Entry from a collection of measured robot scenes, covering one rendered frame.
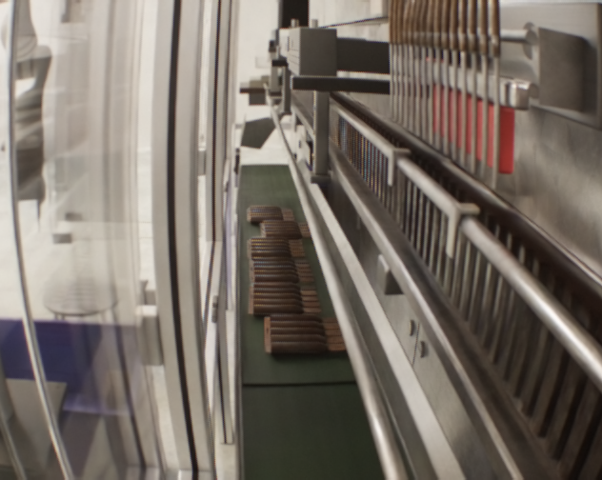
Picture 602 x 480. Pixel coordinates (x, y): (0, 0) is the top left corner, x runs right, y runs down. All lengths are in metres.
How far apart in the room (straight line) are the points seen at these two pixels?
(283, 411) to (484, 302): 0.32
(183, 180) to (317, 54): 0.62
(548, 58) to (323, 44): 0.69
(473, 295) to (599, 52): 0.26
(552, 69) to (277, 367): 0.46
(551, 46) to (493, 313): 0.26
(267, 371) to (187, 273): 0.18
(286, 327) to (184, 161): 0.31
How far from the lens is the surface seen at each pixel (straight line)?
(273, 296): 0.90
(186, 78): 0.56
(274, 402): 0.67
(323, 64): 1.15
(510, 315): 0.34
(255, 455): 0.58
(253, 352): 0.77
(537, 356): 0.31
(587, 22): 0.55
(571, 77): 0.55
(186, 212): 0.58
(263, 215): 1.33
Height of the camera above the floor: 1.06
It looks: 19 degrees down
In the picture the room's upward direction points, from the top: 1 degrees clockwise
